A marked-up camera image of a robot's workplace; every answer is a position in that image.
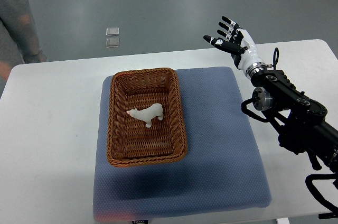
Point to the blue textured mat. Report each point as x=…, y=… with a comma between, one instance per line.
x=222, y=170

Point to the upper metal floor plate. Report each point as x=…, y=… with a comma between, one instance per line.
x=112, y=31

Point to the white bear figurine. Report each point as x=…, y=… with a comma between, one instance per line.
x=146, y=115

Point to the person in grey shorts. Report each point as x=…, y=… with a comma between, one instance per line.
x=19, y=39

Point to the black table control box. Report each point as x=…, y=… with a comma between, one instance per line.
x=330, y=215

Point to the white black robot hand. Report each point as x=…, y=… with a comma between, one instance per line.
x=237, y=41

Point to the brown wicker basket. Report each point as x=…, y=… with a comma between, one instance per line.
x=129, y=141

